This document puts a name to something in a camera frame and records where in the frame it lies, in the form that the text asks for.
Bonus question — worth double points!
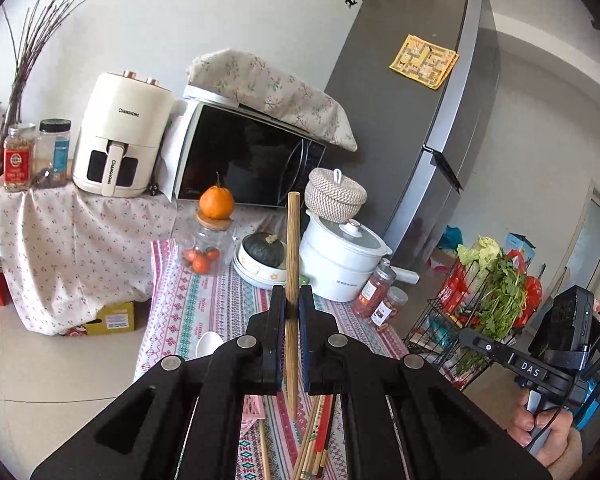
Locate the white flower print dish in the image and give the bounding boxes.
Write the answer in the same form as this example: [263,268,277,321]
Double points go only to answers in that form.
[232,237,307,290]

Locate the white electric cooking pot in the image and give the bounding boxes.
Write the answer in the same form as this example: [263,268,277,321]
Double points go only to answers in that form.
[299,210,421,304]

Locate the red chopstick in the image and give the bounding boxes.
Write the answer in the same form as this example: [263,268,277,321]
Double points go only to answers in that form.
[313,396,337,479]

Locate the grey refrigerator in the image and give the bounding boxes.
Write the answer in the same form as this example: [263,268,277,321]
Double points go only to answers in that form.
[324,0,502,275]

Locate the yellow paper note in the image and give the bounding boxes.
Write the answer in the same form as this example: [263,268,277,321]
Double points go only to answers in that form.
[389,34,460,91]

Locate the red label nut jar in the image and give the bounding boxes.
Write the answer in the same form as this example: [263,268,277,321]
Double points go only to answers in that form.
[3,124,36,194]

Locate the bunch of green herbs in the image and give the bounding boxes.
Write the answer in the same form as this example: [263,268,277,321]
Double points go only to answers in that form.
[452,255,531,378]

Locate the black microwave oven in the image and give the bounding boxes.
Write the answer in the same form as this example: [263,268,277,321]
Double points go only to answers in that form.
[171,85,329,209]

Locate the large orange with stem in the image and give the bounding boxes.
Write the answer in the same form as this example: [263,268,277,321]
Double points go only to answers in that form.
[199,172,235,221]

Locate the white spoon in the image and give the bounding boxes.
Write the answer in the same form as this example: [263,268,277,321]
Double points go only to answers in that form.
[195,331,226,360]

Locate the striped patterned tablecloth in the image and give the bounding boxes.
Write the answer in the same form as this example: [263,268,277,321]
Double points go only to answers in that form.
[134,237,473,480]

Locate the cream air fryer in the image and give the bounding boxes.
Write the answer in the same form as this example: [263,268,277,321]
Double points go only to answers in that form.
[72,71,177,199]

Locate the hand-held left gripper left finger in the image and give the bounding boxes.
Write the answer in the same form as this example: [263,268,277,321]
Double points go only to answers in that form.
[30,285,287,480]

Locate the small floral print tablecloth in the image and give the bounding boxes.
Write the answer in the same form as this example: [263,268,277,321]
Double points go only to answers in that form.
[0,175,281,336]

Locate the black lid plastic jar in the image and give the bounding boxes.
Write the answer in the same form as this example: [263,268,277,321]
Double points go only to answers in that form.
[32,119,73,190]

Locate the red plastic bag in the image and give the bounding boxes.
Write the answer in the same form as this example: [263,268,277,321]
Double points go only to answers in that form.
[504,250,545,328]

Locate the plain wooden chopstick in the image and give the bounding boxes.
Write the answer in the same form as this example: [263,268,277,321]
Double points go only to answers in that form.
[286,191,302,422]

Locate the black wire rack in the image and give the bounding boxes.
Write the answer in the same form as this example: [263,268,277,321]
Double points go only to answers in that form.
[405,255,548,392]

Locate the dark green squash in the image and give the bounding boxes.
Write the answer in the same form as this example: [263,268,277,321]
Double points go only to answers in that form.
[242,232,286,270]

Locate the jar of dried fruit rings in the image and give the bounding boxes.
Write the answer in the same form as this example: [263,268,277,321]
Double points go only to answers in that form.
[369,287,410,334]

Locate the white door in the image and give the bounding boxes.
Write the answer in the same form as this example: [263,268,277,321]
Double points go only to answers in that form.
[564,180,600,307]

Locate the leaf print cover cloth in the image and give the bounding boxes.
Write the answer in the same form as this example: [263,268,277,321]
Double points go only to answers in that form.
[186,49,359,153]

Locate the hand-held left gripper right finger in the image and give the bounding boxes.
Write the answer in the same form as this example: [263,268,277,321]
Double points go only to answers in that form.
[299,284,554,480]

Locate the pile of chopsticks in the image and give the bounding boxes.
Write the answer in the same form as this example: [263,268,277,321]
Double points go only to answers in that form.
[291,396,327,480]

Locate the blue carton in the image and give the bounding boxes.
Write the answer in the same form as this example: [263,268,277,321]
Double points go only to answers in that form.
[504,232,537,267]

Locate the pink perforated plastic basket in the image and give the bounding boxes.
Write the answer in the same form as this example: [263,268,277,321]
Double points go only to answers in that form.
[239,394,268,441]

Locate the person's right hand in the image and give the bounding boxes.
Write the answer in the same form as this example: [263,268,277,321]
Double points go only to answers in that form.
[510,396,581,467]

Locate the woven lidded basket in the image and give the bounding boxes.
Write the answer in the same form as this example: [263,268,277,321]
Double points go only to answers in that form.
[304,167,368,224]

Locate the dried bare branches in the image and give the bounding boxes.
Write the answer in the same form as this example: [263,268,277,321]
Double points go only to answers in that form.
[1,0,99,128]

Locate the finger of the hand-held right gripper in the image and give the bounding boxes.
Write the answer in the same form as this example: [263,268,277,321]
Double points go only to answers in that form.
[459,328,550,382]

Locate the white pot lid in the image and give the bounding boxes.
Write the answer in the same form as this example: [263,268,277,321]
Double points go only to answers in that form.
[306,211,394,257]

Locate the jar of red dried fruit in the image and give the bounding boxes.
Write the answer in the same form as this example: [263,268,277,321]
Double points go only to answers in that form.
[356,262,397,319]

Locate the clear glass jar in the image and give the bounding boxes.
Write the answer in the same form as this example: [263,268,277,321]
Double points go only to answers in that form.
[180,209,236,276]

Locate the green lettuce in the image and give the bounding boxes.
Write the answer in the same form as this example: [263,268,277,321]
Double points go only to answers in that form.
[457,236,504,267]

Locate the yellow cardboard box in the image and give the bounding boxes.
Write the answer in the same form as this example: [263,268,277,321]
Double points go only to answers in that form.
[81,301,136,337]

